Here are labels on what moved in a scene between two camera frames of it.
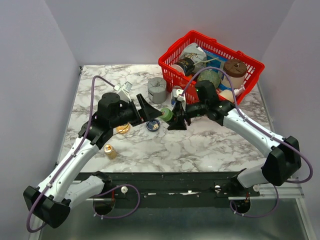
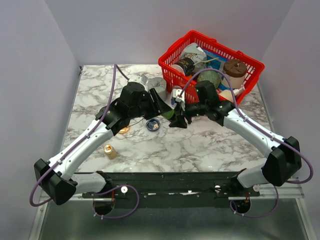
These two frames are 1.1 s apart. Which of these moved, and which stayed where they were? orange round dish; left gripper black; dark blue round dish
Moved: left gripper black
Stayed: dark blue round dish; orange round dish
